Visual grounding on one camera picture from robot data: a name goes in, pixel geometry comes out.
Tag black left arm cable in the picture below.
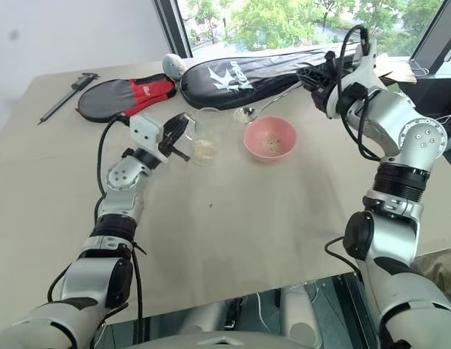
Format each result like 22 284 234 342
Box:
47 115 145 323

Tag thin white wire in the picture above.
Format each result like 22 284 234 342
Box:
410 60 451 127

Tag clear glass mug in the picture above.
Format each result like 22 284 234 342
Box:
185 106 221 168

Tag brown cardboard sheet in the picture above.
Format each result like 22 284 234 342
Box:
373 54 419 84

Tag pink bowl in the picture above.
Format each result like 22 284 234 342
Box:
242 116 298 164

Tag black window frame post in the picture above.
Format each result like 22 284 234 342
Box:
152 0 194 60
410 0 451 76

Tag silver metal spoon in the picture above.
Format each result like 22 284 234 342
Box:
234 81 306 127

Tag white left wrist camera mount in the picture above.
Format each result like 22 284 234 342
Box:
128 115 166 163

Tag black red paddle cover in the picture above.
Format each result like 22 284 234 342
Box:
77 73 179 123

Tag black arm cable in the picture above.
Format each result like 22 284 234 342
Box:
324 235 362 274
335 24 383 161
47 115 145 323

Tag beige crumpled cloth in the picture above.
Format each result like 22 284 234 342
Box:
412 249 451 305

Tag black right upper arm cable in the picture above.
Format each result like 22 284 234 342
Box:
324 235 362 274

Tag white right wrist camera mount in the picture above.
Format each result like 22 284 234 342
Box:
325 36 379 120

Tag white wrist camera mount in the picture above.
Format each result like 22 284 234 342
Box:
325 36 379 120
128 115 166 163

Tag black badminton racket bag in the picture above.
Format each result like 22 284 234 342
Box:
178 44 380 111

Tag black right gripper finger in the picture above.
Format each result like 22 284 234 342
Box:
309 86 327 110
296 66 321 88

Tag oatmeal bits in bowl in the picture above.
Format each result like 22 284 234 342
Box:
260 135 284 152

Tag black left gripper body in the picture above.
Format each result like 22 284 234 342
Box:
158 121 182 158

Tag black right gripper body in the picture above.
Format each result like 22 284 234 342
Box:
305 52 346 111

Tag silver rounded robot leg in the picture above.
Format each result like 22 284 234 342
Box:
180 300 232 332
282 282 322 340

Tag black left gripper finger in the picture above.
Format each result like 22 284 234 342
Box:
166 143 191 163
168 113 192 139

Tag black vernier caliper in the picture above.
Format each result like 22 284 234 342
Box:
37 72 100 126

